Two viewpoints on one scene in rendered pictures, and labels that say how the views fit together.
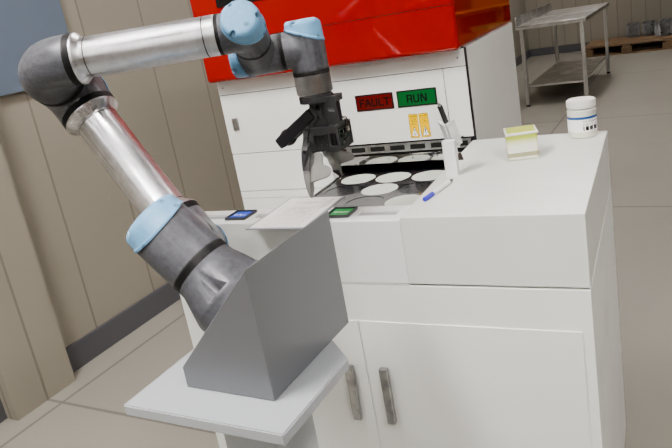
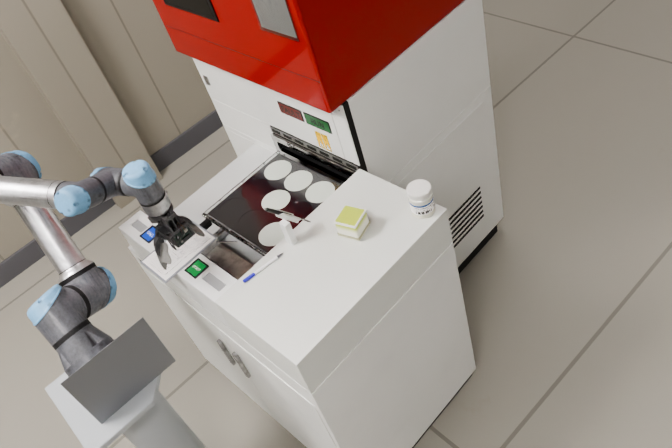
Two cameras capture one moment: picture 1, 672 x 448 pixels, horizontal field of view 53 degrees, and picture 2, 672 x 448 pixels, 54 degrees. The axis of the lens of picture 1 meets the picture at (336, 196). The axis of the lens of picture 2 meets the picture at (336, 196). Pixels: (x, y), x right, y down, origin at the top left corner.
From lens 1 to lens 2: 1.52 m
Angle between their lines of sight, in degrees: 37
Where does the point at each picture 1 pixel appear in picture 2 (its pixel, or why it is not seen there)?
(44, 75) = not seen: outside the picture
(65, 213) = (141, 52)
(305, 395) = (116, 426)
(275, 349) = (97, 404)
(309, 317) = (130, 376)
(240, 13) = (64, 202)
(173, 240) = (45, 329)
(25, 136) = not seen: outside the picture
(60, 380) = not seen: hidden behind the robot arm
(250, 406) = (90, 422)
